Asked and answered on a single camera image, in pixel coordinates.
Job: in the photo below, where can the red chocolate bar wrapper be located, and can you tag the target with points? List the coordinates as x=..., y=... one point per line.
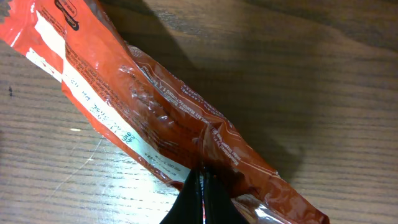
x=138, y=105

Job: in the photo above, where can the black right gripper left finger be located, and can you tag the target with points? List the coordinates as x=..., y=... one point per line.
x=188, y=207

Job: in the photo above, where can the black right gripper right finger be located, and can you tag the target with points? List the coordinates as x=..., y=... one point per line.
x=219, y=208

